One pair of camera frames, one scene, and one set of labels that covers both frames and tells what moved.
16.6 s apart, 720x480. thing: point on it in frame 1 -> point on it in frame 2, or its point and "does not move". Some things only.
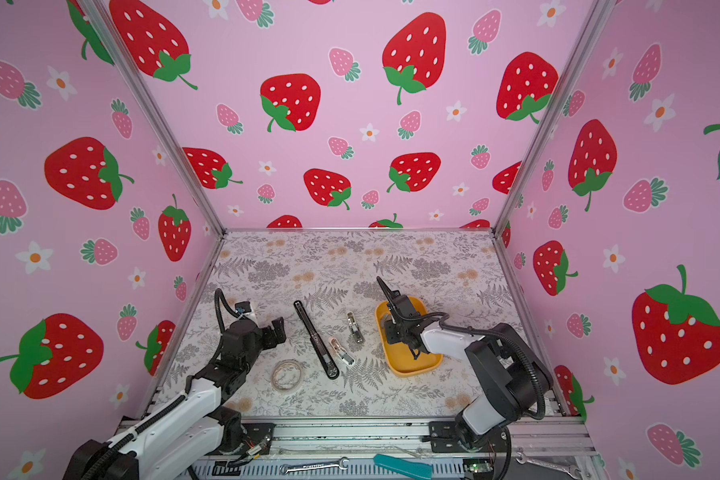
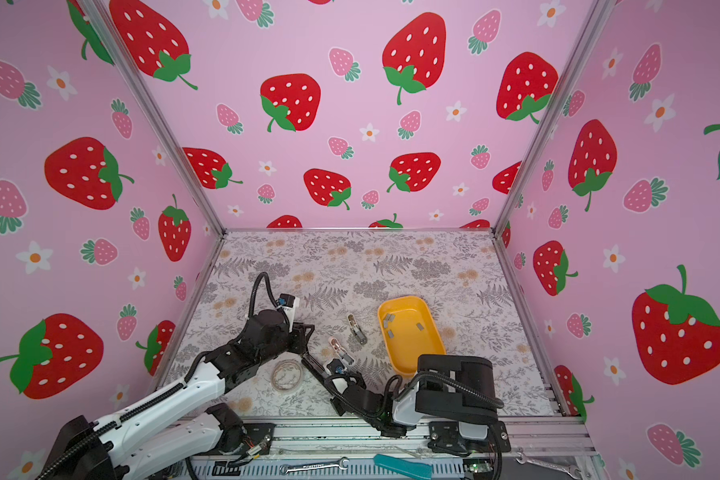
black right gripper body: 393,332 -> 337,402
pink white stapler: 342,352 does not move
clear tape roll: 286,374 does not move
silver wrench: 285,468 does not move
